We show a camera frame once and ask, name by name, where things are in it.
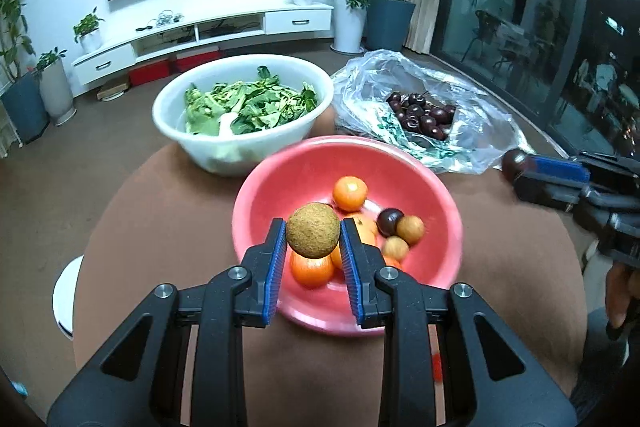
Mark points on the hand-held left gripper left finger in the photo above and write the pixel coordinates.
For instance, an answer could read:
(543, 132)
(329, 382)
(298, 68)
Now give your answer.
(277, 272)

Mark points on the tan longan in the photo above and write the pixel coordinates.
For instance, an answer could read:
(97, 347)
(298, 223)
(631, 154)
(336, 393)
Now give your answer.
(395, 248)
(411, 229)

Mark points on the brown kiwi fruit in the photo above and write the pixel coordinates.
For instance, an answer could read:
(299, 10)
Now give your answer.
(312, 231)

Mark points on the glass sliding door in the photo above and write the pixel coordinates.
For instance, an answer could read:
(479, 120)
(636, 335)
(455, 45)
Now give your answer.
(500, 7)

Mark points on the tall white planter with plant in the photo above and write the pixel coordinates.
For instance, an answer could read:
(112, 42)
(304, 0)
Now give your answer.
(55, 92)

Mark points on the bushy plant in white pot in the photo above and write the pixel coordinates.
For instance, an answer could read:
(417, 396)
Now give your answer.
(347, 19)

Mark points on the person's right hand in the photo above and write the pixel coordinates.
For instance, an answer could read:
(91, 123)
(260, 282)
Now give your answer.
(617, 297)

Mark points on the clear plastic bag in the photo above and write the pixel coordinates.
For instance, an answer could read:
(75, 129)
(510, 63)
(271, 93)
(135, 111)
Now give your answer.
(370, 77)

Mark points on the red plastic bowl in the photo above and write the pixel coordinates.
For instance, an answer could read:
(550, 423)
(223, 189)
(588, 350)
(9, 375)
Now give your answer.
(300, 177)

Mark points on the pile of dark cherries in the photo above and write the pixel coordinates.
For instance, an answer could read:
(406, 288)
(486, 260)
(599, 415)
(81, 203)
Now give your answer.
(422, 114)

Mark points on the dark red cherry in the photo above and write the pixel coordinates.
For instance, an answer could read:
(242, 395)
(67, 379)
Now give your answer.
(389, 222)
(514, 164)

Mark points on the white television cabinet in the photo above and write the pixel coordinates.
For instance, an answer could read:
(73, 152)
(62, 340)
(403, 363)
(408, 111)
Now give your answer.
(295, 21)

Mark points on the orange tangerine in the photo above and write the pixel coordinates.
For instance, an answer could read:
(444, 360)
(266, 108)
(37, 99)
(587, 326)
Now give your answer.
(350, 193)
(312, 272)
(392, 262)
(369, 232)

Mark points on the flat beige box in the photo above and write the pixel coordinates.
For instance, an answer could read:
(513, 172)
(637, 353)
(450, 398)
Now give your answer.
(115, 92)

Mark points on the green leafy vegetables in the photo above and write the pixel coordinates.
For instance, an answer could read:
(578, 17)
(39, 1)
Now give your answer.
(250, 104)

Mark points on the tall plant in blue-grey pot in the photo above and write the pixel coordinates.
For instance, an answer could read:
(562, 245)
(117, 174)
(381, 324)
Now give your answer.
(20, 107)

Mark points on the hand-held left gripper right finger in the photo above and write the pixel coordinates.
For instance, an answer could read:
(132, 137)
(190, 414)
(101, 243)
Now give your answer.
(350, 277)

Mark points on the white round stool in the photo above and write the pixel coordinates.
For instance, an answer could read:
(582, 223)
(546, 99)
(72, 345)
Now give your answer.
(64, 297)

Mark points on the red storage box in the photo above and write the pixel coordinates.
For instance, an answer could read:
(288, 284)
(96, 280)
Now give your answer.
(197, 60)
(150, 73)

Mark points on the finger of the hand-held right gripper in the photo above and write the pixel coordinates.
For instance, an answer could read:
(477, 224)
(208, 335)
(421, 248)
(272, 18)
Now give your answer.
(545, 192)
(555, 167)

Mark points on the white rack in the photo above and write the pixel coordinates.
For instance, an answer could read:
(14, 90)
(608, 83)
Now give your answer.
(4, 134)

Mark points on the white plastic basin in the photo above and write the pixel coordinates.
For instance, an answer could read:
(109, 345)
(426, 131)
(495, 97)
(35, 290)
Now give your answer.
(225, 152)

